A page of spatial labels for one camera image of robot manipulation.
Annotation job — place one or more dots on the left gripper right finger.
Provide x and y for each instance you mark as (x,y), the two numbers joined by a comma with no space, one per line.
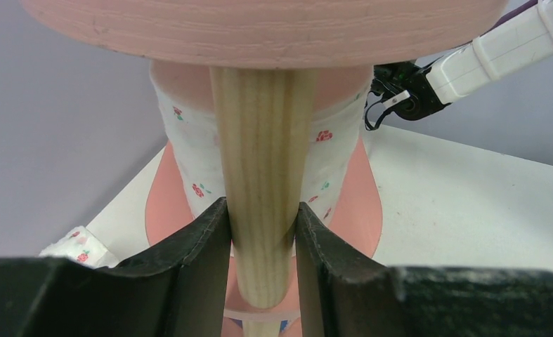
(342,292)

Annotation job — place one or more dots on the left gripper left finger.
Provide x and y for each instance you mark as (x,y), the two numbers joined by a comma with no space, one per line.
(177,287)

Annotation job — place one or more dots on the pink three-tier shelf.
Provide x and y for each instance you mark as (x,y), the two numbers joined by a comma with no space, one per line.
(263,60)

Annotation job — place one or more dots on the blue paper roll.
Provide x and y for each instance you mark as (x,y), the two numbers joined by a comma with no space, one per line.
(284,325)

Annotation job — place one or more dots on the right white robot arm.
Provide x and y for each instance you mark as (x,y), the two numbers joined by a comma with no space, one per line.
(519,39)

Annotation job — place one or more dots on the floral roll on shelf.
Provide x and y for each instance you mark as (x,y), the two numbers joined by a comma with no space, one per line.
(337,177)

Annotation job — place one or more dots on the lower floral paper roll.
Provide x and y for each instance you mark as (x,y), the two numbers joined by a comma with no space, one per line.
(83,247)

